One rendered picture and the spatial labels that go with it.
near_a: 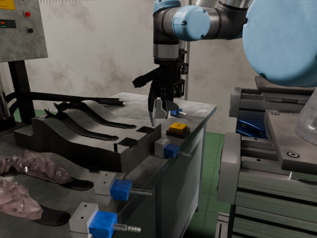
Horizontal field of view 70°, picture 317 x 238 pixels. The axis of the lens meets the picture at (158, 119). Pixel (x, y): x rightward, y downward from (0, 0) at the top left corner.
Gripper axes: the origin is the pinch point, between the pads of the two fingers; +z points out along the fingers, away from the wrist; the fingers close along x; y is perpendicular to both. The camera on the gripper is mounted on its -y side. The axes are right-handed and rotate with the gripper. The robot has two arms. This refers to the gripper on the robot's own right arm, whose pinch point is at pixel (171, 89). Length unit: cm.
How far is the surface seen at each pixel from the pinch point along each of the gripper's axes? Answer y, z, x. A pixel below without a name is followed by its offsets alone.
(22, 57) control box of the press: -58, -11, -56
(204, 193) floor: -4, 93, 47
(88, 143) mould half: 23, 5, -55
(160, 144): 32.6, 8.0, -33.3
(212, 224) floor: 20, 92, 27
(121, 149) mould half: 34, 4, -49
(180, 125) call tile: 22.2, 9.3, -13.9
